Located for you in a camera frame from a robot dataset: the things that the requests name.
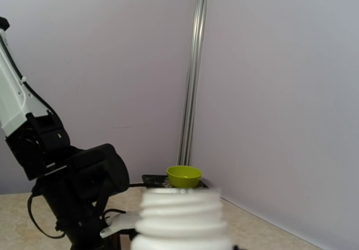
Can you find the small white pill bottle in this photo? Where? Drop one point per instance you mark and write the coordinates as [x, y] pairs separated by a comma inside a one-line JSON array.
[[172, 218]]

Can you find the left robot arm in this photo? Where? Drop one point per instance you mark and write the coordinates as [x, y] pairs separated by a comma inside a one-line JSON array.
[[76, 183]]

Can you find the lime green bowl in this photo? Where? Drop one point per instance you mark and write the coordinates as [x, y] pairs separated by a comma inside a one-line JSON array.
[[182, 171]]

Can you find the black square tray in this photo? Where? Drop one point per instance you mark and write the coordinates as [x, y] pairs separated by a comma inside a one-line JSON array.
[[162, 181]]

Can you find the left aluminium frame post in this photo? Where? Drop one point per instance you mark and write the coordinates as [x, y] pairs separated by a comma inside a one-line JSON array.
[[185, 143]]

